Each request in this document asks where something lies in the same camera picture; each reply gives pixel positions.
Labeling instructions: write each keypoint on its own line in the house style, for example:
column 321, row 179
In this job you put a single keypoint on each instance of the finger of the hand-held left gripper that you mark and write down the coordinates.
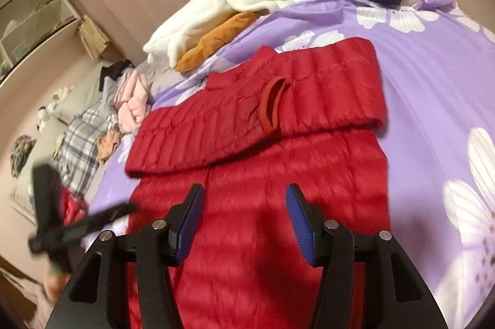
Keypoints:
column 100, row 217
column 44, row 193

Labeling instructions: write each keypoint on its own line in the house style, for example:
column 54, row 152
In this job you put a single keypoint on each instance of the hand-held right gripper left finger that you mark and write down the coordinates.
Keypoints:
column 191, row 213

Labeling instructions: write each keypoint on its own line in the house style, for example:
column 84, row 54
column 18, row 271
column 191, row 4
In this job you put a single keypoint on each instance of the floral patterned cushion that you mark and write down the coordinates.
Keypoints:
column 21, row 155

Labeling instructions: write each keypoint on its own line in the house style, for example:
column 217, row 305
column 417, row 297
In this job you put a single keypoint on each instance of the white open shelf cabinet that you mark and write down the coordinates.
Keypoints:
column 31, row 19

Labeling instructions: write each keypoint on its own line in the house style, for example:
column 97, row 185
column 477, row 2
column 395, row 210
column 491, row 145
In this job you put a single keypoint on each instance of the white fleece garment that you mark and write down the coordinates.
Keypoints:
column 216, row 11

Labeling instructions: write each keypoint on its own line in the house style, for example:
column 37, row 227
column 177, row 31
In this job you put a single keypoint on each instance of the tan crumpled cloth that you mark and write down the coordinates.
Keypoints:
column 109, row 145

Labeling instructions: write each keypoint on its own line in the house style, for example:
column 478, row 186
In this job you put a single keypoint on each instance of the red down jacket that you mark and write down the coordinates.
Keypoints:
column 278, row 143

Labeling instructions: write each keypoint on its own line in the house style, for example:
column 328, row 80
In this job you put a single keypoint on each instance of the grey plaid garment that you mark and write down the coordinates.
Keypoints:
column 83, row 143

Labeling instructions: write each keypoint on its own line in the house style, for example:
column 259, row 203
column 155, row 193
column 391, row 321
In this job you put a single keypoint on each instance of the white plush toy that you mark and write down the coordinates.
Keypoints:
column 48, row 112

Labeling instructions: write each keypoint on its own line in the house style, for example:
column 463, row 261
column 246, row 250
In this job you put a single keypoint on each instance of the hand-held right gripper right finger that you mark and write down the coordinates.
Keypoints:
column 299, row 215

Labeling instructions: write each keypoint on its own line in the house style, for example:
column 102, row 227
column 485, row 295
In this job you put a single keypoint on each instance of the pink garment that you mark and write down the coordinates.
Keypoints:
column 131, row 104

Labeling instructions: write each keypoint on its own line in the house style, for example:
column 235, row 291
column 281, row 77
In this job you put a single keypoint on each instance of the black garment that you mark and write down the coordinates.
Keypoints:
column 114, row 70

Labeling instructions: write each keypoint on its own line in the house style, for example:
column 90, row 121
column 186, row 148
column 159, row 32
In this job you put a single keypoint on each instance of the purple floral bedsheet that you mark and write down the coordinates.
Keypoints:
column 425, row 93

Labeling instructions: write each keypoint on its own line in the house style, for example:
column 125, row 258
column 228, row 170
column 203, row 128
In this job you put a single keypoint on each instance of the orange garment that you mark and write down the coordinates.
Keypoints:
column 216, row 39

